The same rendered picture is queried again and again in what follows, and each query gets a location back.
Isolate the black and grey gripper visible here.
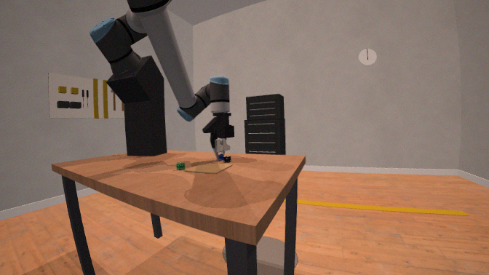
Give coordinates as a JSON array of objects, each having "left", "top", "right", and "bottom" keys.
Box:
[{"left": 210, "top": 112, "right": 234, "bottom": 161}]

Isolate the tan mat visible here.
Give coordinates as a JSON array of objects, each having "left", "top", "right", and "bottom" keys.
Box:
[{"left": 184, "top": 163, "right": 232, "bottom": 174}]

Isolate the green die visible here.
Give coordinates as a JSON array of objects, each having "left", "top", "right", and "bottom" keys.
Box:
[{"left": 176, "top": 162, "right": 185, "bottom": 170}]

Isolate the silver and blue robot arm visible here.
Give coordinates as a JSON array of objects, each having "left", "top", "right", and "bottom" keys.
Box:
[{"left": 90, "top": 0, "right": 230, "bottom": 121}]

